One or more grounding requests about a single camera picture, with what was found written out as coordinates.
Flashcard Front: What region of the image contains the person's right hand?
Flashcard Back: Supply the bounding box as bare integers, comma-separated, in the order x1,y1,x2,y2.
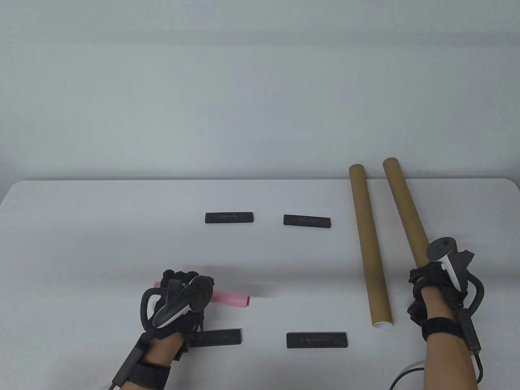
407,262,468,325

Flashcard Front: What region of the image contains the person's left hand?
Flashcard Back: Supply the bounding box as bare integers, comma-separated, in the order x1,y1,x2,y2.
141,269,215,360

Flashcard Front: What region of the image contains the pink paper sheet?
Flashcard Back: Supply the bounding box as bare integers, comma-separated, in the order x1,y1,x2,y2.
154,281,251,308

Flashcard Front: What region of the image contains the brown cardboard mailing tube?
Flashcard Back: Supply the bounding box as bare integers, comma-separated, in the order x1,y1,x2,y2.
349,164,394,329
383,158,431,271

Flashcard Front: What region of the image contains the black rectangular paperweight bar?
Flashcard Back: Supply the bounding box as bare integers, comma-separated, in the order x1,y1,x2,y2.
191,328,242,347
204,211,254,224
286,332,348,349
284,214,331,229

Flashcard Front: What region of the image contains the person's right forearm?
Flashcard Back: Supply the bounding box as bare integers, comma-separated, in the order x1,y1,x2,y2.
422,284,478,390

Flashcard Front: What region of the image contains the person's left forearm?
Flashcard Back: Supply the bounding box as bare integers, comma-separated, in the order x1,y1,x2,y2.
140,335,183,368

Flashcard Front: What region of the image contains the grey left hand controller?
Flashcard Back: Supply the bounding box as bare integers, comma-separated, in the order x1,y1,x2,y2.
141,275,213,329

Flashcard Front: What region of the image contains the grey hand controller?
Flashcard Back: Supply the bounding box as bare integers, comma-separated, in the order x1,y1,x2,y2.
427,237,485,313
141,275,213,329

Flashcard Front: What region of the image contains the grey right hand controller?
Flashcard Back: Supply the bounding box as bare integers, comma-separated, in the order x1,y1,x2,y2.
427,237,485,313

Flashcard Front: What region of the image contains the black right wrist strap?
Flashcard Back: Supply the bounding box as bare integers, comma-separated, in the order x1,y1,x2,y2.
420,318,466,342

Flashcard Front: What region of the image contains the black wrist strap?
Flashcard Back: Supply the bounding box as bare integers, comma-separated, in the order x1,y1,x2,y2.
130,362,171,390
420,318,466,342

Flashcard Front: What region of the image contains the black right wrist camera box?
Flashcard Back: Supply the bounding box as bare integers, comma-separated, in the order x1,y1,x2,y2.
458,311,482,353

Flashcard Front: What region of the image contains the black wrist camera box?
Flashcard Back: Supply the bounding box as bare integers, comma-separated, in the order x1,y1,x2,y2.
112,333,147,386
458,311,482,353

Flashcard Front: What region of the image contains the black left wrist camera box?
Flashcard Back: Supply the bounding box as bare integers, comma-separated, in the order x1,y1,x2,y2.
112,333,147,386

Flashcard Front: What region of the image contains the black left wrist strap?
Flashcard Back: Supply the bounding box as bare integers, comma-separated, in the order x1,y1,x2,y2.
130,362,171,390

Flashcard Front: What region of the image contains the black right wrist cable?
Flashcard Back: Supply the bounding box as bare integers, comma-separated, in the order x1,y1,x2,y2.
390,351,485,390

